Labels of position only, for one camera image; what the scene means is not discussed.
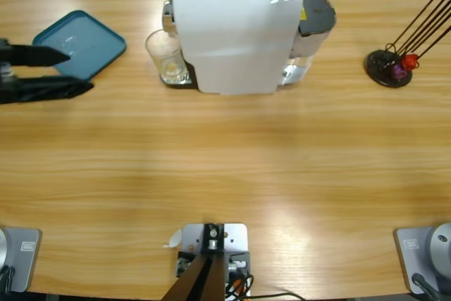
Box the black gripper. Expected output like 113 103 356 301
0 38 95 105

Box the clear glass cup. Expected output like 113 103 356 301
144 28 188 86

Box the white capsule coffee machine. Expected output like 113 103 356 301
160 0 304 97

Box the grey arm base with disc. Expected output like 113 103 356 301
393 222 451 295
0 227 43 294

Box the red coffee capsule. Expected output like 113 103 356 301
402 53 420 71

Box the teal square tray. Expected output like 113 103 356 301
31 10 128 85

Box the white paper tag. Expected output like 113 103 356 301
161 229 183 249

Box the clear water tank dark lid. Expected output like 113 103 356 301
281 0 338 86

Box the black capsule holder with rods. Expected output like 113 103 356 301
364 0 451 88

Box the black base cable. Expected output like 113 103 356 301
0 264 16 294
411 272 443 301

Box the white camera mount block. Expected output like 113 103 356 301
179 222 250 297

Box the dark camera post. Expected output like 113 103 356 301
161 222 227 301

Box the orange and black cable bundle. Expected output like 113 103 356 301
224 272 255 299

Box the thin black cable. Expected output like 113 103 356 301
248 291 307 301

